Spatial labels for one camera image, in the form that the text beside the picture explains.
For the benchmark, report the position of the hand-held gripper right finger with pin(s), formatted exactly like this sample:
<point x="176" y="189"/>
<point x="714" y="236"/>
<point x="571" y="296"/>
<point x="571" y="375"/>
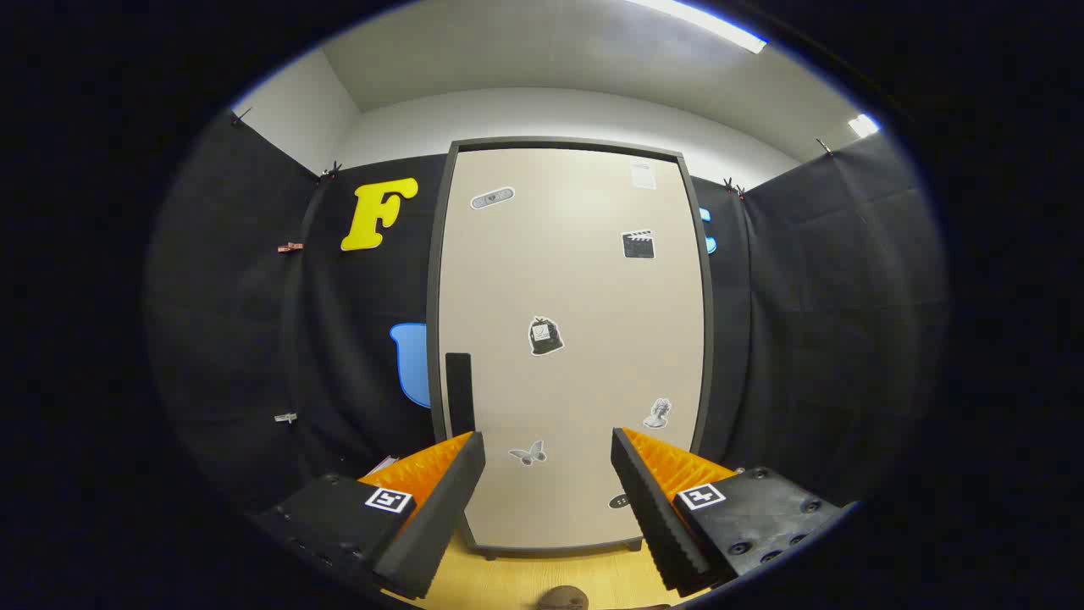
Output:
<point x="656" y="517"/>

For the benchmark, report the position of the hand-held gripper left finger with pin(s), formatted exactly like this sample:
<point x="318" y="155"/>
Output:
<point x="440" y="517"/>

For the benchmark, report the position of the brown fuzzy shoe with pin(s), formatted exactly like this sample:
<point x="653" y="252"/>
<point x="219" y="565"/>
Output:
<point x="563" y="598"/>

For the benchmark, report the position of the grey shoe cabinet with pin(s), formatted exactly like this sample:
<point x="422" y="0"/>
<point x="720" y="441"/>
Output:
<point x="435" y="280"/>

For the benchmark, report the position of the white spine paperback book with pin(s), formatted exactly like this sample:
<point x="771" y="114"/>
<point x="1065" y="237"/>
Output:
<point x="381" y="465"/>

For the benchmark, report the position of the black backdrop cloth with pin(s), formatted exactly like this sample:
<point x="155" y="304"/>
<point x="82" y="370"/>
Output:
<point x="237" y="322"/>

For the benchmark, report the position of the small ceiling light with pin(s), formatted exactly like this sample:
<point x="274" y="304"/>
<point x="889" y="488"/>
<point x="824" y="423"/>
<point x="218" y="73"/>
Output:
<point x="864" y="125"/>

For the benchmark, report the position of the long ceiling light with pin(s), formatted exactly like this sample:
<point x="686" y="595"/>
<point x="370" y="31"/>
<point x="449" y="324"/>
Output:
<point x="720" y="30"/>

